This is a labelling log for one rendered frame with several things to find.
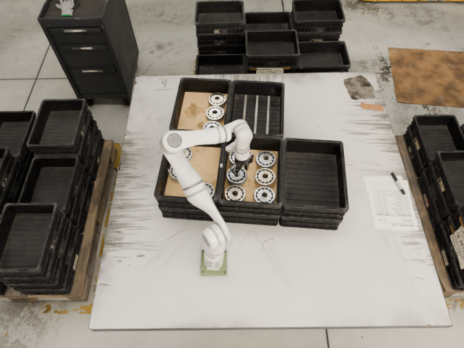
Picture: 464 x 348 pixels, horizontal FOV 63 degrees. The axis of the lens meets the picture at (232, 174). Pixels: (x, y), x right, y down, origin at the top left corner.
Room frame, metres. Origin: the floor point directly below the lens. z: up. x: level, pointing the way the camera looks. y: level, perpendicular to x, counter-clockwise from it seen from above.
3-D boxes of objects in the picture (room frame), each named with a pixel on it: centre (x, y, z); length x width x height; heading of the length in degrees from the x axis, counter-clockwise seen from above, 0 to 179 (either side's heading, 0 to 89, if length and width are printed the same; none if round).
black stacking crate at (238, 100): (1.41, -0.14, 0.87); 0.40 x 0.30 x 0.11; 174
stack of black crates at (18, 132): (1.65, 1.53, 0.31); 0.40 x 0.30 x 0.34; 179
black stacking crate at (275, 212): (1.01, -0.10, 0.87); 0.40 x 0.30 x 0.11; 174
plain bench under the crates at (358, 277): (1.12, -0.16, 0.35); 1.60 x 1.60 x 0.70; 89
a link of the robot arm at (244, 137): (1.03, -0.05, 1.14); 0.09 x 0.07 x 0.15; 20
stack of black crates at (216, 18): (2.78, 0.06, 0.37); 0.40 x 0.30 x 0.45; 89
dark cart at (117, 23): (2.59, 1.06, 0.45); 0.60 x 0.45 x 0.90; 179
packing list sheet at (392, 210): (0.92, -0.83, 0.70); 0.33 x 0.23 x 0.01; 179
